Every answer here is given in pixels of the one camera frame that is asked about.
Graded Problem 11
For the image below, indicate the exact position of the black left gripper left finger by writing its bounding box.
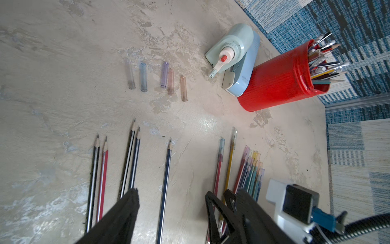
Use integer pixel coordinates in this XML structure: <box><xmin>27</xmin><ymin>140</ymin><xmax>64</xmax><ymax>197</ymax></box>
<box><xmin>77</xmin><ymin>188</ymin><xmax>140</xmax><ymax>244</ymax></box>

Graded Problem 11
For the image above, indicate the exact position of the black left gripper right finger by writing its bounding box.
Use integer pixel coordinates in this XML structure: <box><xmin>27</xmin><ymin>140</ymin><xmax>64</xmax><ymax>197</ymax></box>
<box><xmin>205</xmin><ymin>189</ymin><xmax>294</xmax><ymax>244</ymax></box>

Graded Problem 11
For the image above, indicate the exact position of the blue pencil orange cap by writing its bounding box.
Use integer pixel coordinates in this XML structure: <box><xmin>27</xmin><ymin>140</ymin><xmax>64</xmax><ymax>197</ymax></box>
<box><xmin>156</xmin><ymin>138</ymin><xmax>172</xmax><ymax>244</ymax></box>

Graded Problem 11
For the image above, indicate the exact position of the black striped pencil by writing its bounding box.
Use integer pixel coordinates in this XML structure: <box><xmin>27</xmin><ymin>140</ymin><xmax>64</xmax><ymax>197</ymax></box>
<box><xmin>85</xmin><ymin>134</ymin><xmax>100</xmax><ymax>233</ymax></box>
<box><xmin>118</xmin><ymin>119</ymin><xmax>136</xmax><ymax>199</ymax></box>

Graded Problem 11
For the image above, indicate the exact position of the red striped pencil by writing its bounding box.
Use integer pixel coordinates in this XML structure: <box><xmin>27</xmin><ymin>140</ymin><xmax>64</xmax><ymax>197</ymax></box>
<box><xmin>96</xmin><ymin>137</ymin><xmax>109</xmax><ymax>223</ymax></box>

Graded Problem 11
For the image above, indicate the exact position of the red pencil blue cap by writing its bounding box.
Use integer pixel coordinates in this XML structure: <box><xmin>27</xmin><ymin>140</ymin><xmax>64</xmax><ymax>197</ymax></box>
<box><xmin>205</xmin><ymin>137</ymin><xmax>226</xmax><ymax>244</ymax></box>

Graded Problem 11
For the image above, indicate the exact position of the blue pencil pink cap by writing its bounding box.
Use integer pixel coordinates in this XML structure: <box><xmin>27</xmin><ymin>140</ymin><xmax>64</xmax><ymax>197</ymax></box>
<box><xmin>129</xmin><ymin>127</ymin><xmax>141</xmax><ymax>189</ymax></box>

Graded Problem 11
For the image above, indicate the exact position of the orange clear pencil cap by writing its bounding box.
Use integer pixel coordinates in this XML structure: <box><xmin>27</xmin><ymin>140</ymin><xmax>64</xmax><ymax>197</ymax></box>
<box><xmin>180</xmin><ymin>76</ymin><xmax>188</xmax><ymax>102</ymax></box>

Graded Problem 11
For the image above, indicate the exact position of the pink clear pencil cap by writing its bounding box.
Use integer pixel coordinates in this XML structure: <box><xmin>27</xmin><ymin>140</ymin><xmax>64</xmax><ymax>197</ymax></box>
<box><xmin>168</xmin><ymin>68</ymin><xmax>174</xmax><ymax>96</ymax></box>

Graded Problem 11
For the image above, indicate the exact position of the purple clear pencil cap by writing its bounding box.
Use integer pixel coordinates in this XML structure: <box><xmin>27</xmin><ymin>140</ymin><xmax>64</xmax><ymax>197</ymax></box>
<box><xmin>160</xmin><ymin>62</ymin><xmax>169</xmax><ymax>88</ymax></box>

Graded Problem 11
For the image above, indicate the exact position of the yellow striped pencil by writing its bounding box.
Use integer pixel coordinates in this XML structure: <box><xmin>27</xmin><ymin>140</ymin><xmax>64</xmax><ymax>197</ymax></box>
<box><xmin>218</xmin><ymin>127</ymin><xmax>238</xmax><ymax>236</ymax></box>

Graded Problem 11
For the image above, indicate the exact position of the blue pencil violet cap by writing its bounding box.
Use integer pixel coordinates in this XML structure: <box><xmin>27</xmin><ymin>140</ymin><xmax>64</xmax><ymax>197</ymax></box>
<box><xmin>241</xmin><ymin>157</ymin><xmax>255</xmax><ymax>190</ymax></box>

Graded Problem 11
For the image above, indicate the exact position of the dark blue pencil clear cap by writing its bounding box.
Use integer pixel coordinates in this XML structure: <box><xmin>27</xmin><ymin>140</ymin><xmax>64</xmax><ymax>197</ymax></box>
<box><xmin>238</xmin><ymin>149</ymin><xmax>253</xmax><ymax>189</ymax></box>

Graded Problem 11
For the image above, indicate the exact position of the green pencil yellow cap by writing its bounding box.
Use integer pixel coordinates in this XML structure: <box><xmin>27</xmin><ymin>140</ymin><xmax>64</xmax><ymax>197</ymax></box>
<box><xmin>245</xmin><ymin>151</ymin><xmax>259</xmax><ymax>193</ymax></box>

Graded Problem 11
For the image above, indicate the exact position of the red pencil purple cap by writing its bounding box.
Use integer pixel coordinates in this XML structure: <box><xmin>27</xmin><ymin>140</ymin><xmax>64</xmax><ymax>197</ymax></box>
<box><xmin>233</xmin><ymin>145</ymin><xmax>250</xmax><ymax>194</ymax></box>

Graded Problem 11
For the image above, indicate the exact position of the light blue eraser box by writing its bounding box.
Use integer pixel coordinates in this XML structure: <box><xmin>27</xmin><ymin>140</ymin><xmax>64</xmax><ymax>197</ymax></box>
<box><xmin>222</xmin><ymin>31</ymin><xmax>261</xmax><ymax>97</ymax></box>

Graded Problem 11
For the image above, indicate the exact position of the red pencil holder cup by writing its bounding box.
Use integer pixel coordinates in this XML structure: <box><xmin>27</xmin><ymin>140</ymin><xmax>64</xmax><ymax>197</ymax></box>
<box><xmin>238</xmin><ymin>40</ymin><xmax>330</xmax><ymax>112</ymax></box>

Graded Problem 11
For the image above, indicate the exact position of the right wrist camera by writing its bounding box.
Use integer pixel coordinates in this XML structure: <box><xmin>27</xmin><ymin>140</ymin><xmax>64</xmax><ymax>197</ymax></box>
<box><xmin>266</xmin><ymin>179</ymin><xmax>345</xmax><ymax>244</ymax></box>

